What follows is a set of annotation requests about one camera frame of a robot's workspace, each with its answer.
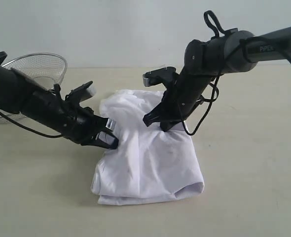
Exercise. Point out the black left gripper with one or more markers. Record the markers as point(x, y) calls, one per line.
point(75, 123)

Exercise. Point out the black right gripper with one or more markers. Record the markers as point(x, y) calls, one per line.
point(178, 102)

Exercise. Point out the white t-shirt red lettering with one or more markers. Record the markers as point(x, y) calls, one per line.
point(149, 165)

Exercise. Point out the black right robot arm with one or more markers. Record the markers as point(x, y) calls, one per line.
point(204, 62)

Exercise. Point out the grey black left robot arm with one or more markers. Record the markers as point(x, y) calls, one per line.
point(19, 94)

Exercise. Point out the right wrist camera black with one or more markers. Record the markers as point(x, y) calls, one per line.
point(165, 76)

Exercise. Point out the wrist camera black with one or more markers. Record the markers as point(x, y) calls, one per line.
point(81, 93)
point(165, 76)

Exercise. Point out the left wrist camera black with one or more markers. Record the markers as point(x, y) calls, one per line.
point(81, 93)

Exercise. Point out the metal wire mesh basket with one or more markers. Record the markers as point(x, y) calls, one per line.
point(47, 69)

